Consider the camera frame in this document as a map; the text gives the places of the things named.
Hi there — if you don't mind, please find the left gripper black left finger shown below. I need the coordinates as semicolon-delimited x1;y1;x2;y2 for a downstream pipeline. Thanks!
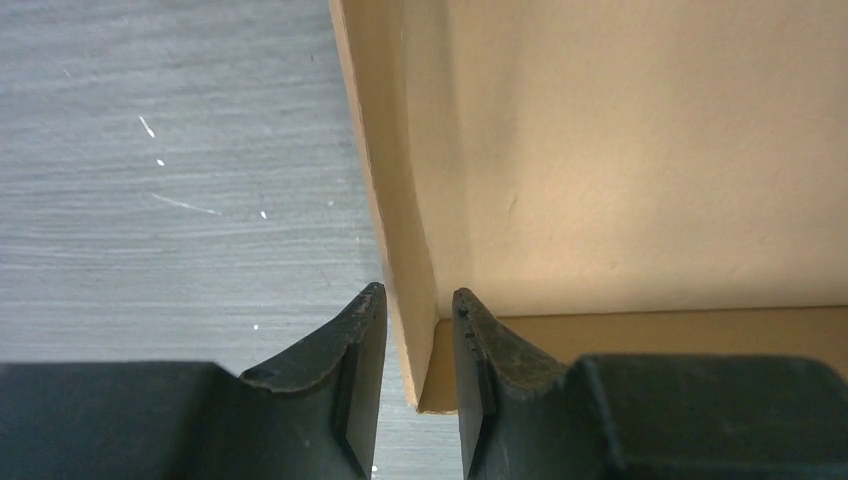
1;282;387;479

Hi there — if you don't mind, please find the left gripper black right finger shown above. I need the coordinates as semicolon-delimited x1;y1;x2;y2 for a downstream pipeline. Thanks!
452;288;847;479

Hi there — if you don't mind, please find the brown cardboard box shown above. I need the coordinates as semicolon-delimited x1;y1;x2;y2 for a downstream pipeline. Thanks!
330;1;847;414

